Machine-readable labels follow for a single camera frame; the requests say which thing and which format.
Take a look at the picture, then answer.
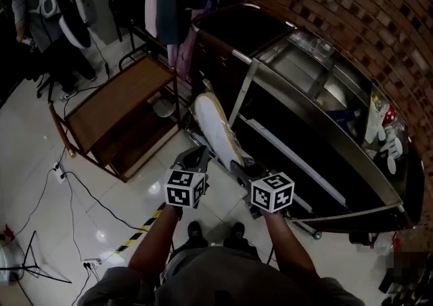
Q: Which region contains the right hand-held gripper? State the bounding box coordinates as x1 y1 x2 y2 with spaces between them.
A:
230 159 296 221

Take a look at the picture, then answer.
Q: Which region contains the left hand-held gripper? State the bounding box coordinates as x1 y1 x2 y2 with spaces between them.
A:
164 145 210 210

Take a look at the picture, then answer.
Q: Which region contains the stainless steel counter cart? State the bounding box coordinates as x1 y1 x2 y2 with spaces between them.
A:
188 2 426 241

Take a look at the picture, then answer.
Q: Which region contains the wooden side cart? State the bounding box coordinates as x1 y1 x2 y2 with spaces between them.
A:
49 55 181 183

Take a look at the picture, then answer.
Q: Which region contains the person's right forearm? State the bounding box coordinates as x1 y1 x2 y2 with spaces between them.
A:
260 209 323 282

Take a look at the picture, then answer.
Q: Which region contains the person's left forearm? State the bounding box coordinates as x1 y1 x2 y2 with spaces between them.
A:
127 203 184 279

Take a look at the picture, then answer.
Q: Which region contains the gray round bowl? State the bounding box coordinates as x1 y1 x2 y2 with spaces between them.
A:
151 99 176 118

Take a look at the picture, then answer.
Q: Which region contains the yellow black hazard tape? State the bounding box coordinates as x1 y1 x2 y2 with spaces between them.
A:
114 202 167 254

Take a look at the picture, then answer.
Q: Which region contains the purple garment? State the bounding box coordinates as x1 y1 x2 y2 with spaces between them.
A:
168 26 198 79

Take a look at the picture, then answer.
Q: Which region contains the blue folder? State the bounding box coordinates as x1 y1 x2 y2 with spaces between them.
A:
326 107 358 127

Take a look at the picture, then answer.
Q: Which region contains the person's gray shirt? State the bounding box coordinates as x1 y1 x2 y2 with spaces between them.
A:
76 246 367 306

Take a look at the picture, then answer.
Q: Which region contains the black clothes rack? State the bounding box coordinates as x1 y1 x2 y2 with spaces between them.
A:
117 19 180 74

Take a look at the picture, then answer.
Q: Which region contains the white plastic bag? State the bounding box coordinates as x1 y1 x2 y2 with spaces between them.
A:
364 93 385 145

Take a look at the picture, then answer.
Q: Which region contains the clear glass pitcher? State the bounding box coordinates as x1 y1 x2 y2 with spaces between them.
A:
309 39 335 62

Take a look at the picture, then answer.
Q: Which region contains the black mug white inside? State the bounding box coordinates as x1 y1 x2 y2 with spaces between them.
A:
384 154 397 176

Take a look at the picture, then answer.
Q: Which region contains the white striped mug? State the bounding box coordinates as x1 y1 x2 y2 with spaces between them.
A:
391 136 404 159

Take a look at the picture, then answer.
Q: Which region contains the gray teal garment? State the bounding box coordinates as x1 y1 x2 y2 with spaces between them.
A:
156 0 219 47

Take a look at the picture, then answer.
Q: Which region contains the black office chair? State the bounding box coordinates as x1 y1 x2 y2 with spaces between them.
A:
32 72 57 100

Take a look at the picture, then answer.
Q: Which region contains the black tripod stand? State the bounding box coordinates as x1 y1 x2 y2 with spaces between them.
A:
0 229 73 285

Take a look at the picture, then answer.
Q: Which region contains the black floor cable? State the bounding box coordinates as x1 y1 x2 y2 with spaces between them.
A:
0 148 150 306

